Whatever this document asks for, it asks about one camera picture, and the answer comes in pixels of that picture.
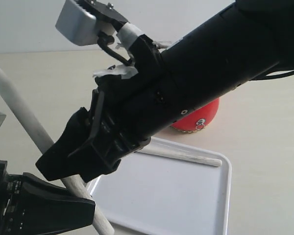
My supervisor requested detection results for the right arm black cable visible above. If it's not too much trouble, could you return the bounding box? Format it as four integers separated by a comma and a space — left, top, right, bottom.
97, 31, 138, 67

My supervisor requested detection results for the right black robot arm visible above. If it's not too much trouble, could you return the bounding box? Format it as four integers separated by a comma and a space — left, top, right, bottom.
36, 0, 294, 182

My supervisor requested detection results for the small red drum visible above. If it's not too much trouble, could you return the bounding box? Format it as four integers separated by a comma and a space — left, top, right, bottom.
171, 98, 220, 133

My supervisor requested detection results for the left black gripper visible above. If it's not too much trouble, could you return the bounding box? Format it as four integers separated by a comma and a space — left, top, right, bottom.
0, 160, 96, 235

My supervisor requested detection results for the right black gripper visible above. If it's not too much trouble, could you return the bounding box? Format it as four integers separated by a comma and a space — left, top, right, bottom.
35, 34, 167, 182

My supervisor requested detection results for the white plastic tray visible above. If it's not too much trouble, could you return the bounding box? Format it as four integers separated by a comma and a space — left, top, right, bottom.
87, 138, 232, 235

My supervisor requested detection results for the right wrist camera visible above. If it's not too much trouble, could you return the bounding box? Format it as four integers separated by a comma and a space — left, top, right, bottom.
55, 0, 129, 47

